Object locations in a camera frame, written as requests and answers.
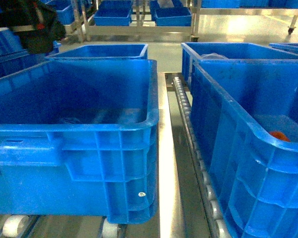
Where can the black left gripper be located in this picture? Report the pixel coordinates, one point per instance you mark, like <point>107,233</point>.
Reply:
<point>35,23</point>

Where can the steel flow rack shelf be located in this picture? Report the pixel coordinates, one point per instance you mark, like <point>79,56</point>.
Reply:
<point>187,207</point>

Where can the blue bin behind left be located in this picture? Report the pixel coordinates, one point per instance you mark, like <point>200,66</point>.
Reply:
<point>102,52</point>

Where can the large blue bin left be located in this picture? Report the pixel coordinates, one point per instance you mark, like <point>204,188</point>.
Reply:
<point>80,138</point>

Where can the large blue bin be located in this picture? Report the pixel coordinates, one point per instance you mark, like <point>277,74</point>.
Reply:
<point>80,138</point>
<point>253,174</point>

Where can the blue bin behind right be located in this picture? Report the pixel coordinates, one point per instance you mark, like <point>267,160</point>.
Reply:
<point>192,52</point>

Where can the large blue bin right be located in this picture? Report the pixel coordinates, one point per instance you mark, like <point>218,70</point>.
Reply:
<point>253,174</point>

